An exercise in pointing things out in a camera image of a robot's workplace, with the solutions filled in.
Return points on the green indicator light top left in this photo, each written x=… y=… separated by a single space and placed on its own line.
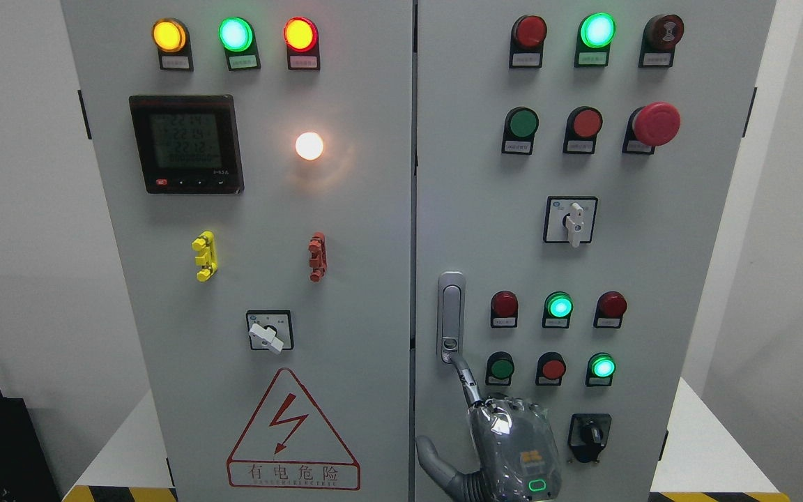
x=240 y=44

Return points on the white lever selector switch upper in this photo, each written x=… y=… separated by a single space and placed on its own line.
x=570 y=220

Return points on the silver door handle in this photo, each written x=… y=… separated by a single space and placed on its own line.
x=450 y=313

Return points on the white lever selector switch left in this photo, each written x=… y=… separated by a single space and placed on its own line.
x=270 y=330

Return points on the green lit button lower right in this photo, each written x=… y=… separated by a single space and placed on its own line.
x=600 y=370

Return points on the dark buzzer unit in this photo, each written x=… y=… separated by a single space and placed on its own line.
x=660 y=36

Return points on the green push button lower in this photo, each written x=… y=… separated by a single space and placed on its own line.
x=500 y=368

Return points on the red-orange indicator light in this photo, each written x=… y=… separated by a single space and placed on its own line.
x=302 y=44

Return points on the bright green indicator top right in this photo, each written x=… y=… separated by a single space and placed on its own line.
x=593 y=42

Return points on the black digital power meter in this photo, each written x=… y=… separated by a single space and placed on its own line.
x=188 y=144

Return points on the left grey cabinet door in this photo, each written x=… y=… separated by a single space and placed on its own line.
x=351 y=330

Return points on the red push button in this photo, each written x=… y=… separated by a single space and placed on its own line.
x=582 y=128
x=550 y=369

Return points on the red terminal clip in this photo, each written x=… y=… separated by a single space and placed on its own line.
x=317 y=258

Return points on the dark red indicator middle right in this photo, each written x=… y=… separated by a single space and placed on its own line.
x=610 y=310

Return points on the red emergency stop mushroom button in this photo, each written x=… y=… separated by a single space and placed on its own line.
x=651 y=126

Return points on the grey cabinet door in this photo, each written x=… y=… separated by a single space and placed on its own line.
x=351 y=330
x=482 y=213

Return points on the yellow terminal clip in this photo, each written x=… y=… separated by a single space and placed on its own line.
x=206 y=259

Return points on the right grey cabinet door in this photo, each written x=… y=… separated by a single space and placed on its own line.
x=482 y=213

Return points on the yellow indicator light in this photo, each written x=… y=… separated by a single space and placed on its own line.
x=172 y=40

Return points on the red push button lower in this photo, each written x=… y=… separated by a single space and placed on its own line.
x=550 y=369

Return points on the red push button upper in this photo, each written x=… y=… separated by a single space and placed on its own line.
x=582 y=128

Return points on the white glowing indicator light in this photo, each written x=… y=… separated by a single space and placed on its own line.
x=309 y=146

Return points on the green lit indicator middle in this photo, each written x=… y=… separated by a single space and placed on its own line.
x=557 y=312

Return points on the black box with antenna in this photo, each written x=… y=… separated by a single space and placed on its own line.
x=24 y=472

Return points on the dark red indicator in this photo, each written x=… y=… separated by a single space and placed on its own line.
x=527 y=38
x=610 y=310
x=503 y=310

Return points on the white lever selector switch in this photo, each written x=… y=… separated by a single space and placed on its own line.
x=570 y=220
x=270 y=330

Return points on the red electric hazard warning sign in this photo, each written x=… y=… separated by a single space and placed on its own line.
x=289 y=443

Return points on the black rotary knob switch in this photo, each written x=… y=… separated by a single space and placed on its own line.
x=587 y=435

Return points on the dark red indicator top right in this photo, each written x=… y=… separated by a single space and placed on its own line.
x=527 y=38

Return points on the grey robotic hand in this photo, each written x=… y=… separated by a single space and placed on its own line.
x=515 y=445

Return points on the dark red indicator middle left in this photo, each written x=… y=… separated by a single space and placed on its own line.
x=503 y=310

